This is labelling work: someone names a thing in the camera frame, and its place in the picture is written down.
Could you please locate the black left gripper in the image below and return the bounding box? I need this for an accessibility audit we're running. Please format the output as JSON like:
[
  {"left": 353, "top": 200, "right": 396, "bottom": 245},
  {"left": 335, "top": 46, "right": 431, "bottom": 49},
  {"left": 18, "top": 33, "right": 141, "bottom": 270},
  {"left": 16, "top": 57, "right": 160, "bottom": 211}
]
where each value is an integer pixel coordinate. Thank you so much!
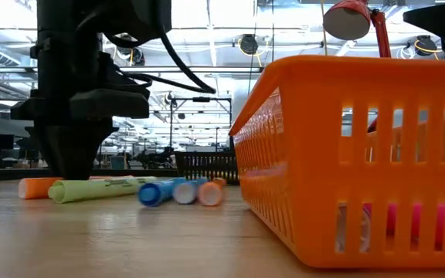
[{"left": 9, "top": 0, "right": 151, "bottom": 181}]

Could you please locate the yellow-green highlighter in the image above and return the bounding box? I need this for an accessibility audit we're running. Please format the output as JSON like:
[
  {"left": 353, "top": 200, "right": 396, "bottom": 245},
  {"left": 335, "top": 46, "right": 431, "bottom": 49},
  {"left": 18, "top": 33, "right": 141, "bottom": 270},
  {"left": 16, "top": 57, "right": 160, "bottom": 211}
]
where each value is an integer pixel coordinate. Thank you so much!
[{"left": 47, "top": 175, "right": 158, "bottom": 205}]

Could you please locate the orange highlighter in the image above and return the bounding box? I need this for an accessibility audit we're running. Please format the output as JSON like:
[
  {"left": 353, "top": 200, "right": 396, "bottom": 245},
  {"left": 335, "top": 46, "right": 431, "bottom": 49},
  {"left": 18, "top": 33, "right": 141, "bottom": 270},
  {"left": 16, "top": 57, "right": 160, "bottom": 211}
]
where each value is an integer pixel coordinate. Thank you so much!
[
  {"left": 196, "top": 176, "right": 228, "bottom": 207},
  {"left": 17, "top": 177, "right": 64, "bottom": 201}
]

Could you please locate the blue highlighter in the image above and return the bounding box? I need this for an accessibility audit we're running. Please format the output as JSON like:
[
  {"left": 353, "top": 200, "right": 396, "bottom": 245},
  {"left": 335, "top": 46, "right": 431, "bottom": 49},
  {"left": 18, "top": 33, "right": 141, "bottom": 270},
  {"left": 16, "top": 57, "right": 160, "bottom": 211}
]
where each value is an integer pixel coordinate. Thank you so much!
[
  {"left": 137, "top": 178, "right": 179, "bottom": 208},
  {"left": 172, "top": 177, "right": 210, "bottom": 205}
]

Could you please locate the orange plastic basket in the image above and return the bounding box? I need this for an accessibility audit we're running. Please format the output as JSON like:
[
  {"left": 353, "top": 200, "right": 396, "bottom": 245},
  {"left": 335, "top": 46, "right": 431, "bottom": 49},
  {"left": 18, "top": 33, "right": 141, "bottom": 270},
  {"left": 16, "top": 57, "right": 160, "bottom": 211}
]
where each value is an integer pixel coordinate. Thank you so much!
[{"left": 228, "top": 54, "right": 445, "bottom": 270}]

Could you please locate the red desk lamp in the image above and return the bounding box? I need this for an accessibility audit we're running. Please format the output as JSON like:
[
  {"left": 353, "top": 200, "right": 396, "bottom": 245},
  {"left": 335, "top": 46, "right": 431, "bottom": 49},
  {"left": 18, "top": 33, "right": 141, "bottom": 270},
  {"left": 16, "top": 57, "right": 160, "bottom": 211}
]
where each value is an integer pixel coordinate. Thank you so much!
[{"left": 321, "top": 0, "right": 392, "bottom": 59}]

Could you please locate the black plastic basket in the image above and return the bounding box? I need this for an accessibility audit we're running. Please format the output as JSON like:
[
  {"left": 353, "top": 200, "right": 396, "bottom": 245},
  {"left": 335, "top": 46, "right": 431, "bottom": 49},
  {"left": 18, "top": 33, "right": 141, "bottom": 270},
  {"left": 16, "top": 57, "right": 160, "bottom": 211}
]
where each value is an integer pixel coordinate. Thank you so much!
[{"left": 174, "top": 151, "right": 241, "bottom": 185}]

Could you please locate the black ceiling cord reel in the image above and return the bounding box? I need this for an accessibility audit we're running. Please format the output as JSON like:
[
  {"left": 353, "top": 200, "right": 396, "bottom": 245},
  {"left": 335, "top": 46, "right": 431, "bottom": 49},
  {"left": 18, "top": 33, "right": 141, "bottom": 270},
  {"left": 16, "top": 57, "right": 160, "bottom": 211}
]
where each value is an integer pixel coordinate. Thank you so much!
[
  {"left": 238, "top": 33, "right": 260, "bottom": 56},
  {"left": 114, "top": 33, "right": 147, "bottom": 67},
  {"left": 414, "top": 34, "right": 439, "bottom": 59}
]

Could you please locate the black background rig frame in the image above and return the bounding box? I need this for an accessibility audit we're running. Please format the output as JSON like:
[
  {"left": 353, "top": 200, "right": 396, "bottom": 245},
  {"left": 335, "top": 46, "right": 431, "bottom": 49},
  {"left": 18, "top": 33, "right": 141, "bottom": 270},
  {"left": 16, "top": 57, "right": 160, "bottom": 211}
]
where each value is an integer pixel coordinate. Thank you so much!
[{"left": 169, "top": 95, "right": 233, "bottom": 154}]

